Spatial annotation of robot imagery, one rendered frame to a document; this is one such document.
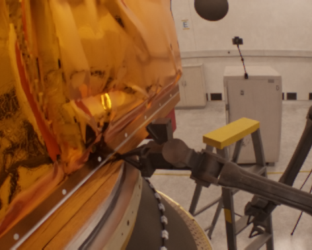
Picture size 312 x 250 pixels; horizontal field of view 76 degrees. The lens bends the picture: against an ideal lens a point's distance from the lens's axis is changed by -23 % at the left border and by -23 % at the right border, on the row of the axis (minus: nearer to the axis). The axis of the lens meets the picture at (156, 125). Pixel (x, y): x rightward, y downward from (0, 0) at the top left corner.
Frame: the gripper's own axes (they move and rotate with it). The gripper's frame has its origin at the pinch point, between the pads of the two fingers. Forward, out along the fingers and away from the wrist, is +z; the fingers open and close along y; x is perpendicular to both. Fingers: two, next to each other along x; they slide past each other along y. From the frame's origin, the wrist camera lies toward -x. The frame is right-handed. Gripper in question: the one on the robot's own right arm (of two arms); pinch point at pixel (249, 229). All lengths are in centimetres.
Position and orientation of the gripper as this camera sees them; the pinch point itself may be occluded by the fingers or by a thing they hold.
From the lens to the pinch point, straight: 120.0
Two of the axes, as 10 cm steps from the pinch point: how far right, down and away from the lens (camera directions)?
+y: -1.7, 3.4, -9.2
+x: 9.1, 4.1, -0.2
